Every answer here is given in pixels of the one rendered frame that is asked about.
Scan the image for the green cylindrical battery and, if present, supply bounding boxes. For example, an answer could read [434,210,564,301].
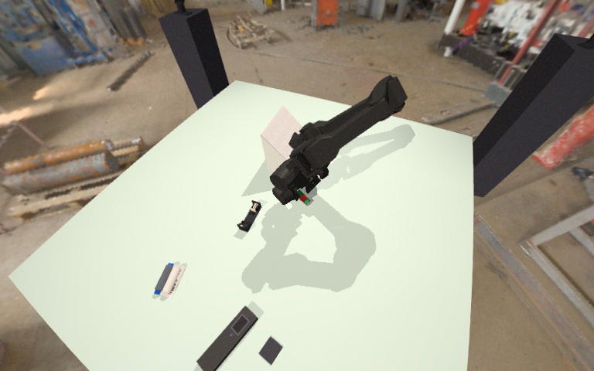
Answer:
[297,189,311,206]

